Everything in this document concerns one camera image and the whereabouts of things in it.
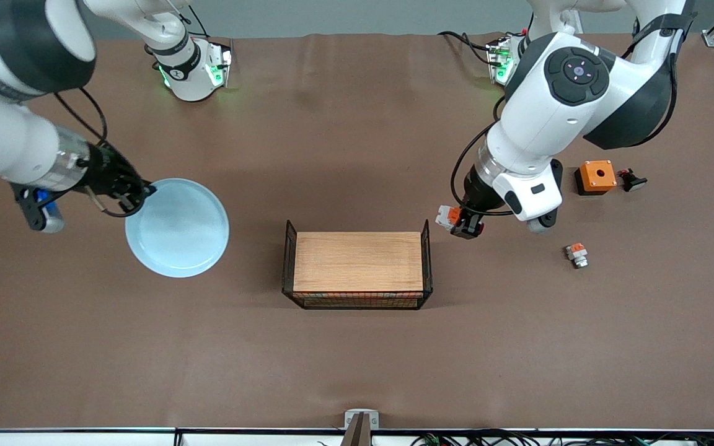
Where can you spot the white table edge rail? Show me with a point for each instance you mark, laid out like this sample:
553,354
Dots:
84,439

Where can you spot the wooden board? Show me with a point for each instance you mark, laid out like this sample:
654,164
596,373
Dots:
357,260

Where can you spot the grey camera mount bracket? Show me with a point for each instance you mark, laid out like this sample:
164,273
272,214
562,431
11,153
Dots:
361,427

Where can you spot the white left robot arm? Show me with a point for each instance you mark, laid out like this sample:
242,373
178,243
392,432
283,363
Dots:
555,111

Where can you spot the clear cap push button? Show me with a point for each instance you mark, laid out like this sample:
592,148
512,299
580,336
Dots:
577,253

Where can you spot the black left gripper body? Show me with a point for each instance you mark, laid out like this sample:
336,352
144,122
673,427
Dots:
478,195

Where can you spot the light blue round plate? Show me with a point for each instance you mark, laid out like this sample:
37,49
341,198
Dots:
180,232

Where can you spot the orange button enclosure box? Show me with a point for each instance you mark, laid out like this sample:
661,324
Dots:
592,181

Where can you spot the red cap push button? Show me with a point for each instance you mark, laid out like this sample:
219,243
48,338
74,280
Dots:
447,217

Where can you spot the black mushroom push button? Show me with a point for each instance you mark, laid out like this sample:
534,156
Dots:
634,182

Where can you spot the brown table cover mat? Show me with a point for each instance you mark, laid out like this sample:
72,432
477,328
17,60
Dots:
357,155

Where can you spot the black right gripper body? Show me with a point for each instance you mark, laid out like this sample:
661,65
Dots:
108,172

